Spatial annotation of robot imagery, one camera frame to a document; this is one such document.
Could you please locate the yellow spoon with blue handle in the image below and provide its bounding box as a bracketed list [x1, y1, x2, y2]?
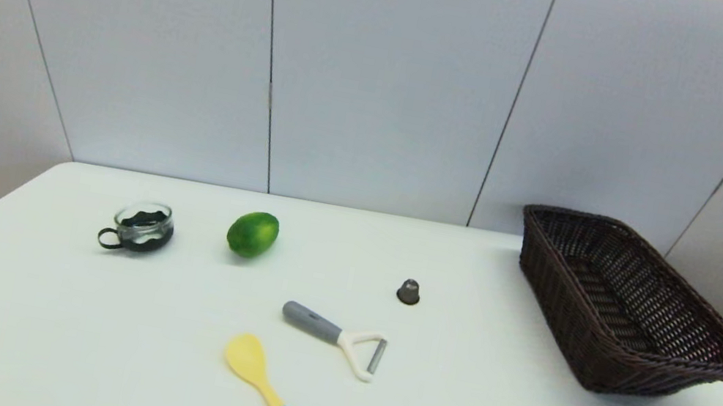
[215, 329, 345, 406]

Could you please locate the glass cup with black holder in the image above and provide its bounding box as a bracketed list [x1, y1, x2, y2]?
[94, 193, 179, 261]

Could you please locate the dark grey coffee capsule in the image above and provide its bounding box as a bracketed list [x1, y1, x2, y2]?
[395, 277, 423, 308]

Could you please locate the dark brown wicker basket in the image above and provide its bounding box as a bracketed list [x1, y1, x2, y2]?
[494, 202, 723, 406]

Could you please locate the grey and white peeler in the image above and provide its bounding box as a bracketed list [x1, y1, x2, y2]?
[272, 299, 393, 385]

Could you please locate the green lime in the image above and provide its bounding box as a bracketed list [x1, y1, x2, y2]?
[223, 206, 283, 263]

